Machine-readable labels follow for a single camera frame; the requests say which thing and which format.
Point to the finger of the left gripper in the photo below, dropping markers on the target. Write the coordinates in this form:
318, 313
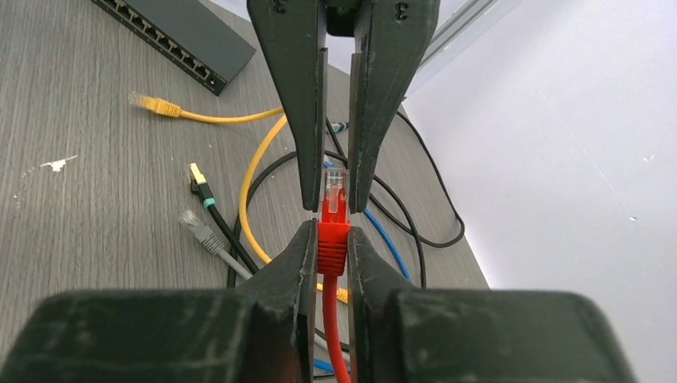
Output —
291, 35
391, 38

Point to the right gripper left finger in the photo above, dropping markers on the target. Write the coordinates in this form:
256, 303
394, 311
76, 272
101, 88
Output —
260, 331

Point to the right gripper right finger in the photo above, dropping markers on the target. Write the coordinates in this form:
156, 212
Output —
403, 333

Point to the dark grey network switch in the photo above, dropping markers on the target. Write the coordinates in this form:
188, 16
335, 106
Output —
188, 34

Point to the black ethernet cable teal boot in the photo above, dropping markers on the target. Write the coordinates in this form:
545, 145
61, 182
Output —
201, 189

